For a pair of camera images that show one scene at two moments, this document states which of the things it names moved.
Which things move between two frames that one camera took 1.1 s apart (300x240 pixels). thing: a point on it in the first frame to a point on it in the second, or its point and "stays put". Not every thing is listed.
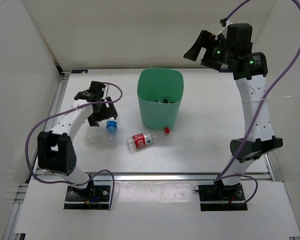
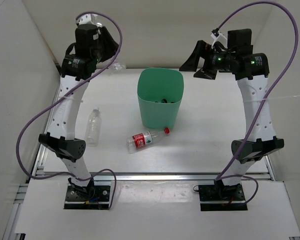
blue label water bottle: x=111 y=125 to x=115 y=66
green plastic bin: x=160 y=91 stays put
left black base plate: x=94 y=197 stays put
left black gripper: x=109 y=112 to x=111 y=46
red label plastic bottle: x=143 y=139 stays put
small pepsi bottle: x=165 y=101 stays put
